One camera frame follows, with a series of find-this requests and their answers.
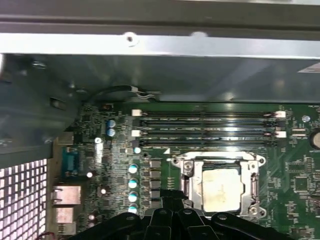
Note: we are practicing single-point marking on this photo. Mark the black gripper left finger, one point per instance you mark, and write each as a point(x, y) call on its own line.
point(157, 225)

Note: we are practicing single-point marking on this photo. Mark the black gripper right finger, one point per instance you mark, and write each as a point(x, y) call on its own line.
point(195, 225)

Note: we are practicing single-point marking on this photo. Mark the silver CPU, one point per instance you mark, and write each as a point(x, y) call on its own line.
point(222, 190)

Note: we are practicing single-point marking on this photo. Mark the metal socket cover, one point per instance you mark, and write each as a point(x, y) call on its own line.
point(196, 180)

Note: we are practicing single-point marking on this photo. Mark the CPU socket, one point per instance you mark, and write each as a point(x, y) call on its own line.
point(180, 162)

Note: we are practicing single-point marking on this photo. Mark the small teal top capacitor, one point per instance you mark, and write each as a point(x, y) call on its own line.
point(137, 150)

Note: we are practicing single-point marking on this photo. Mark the metal port block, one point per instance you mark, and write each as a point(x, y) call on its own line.
point(65, 215)
point(66, 228)

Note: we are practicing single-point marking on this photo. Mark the RAM slot white clips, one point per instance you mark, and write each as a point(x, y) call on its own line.
point(200, 132)

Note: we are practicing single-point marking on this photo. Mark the metal network port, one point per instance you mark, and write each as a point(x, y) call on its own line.
point(67, 195)

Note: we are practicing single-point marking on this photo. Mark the green motherboard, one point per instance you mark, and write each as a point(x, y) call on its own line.
point(287, 180)

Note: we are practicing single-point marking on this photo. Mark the blue capacitor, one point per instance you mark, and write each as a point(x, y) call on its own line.
point(111, 132)
point(111, 123)

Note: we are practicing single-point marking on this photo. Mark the blue serial port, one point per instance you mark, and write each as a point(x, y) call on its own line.
point(72, 162)

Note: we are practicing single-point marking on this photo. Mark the round coin battery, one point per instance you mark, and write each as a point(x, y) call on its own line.
point(315, 140)

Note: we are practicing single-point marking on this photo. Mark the open black PC case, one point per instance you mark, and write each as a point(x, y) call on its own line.
point(150, 65)

